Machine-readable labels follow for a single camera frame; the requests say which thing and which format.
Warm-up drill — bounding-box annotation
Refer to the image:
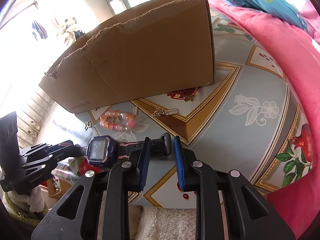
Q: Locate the purple kids smartwatch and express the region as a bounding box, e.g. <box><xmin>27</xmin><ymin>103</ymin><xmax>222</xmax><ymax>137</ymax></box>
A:
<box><xmin>86</xmin><ymin>132</ymin><xmax>171</xmax><ymax>167</ymax></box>

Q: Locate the white glove hand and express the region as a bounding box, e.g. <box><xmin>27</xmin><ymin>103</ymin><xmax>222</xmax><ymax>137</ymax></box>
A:
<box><xmin>8</xmin><ymin>186</ymin><xmax>45</xmax><ymax>213</ymax></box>

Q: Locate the pink blanket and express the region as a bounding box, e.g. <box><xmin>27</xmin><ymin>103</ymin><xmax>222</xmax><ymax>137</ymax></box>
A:
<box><xmin>206</xmin><ymin>0</ymin><xmax>320</xmax><ymax>239</ymax></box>

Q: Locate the white fluffy towel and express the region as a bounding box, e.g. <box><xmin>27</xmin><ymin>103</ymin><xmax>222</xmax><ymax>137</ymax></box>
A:
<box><xmin>129</xmin><ymin>204</ymin><xmax>196</xmax><ymax>239</ymax></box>

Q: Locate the fruit pattern tablecloth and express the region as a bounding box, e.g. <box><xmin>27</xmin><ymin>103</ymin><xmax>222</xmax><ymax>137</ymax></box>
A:
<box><xmin>89</xmin><ymin>10</ymin><xmax>315</xmax><ymax>193</ymax></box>

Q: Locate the brown cardboard box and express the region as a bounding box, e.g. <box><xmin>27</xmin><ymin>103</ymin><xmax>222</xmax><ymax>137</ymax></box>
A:
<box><xmin>40</xmin><ymin>0</ymin><xmax>215</xmax><ymax>113</ymax></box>

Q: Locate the white narrow cabinet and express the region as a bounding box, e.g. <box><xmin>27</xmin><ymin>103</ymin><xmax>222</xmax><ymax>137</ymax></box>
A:
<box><xmin>110</xmin><ymin>0</ymin><xmax>131</xmax><ymax>15</ymax></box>

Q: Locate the pink bead bracelet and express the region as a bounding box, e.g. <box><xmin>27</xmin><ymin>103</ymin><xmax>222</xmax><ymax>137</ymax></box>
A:
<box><xmin>99</xmin><ymin>109</ymin><xmax>136</xmax><ymax>132</ymax></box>

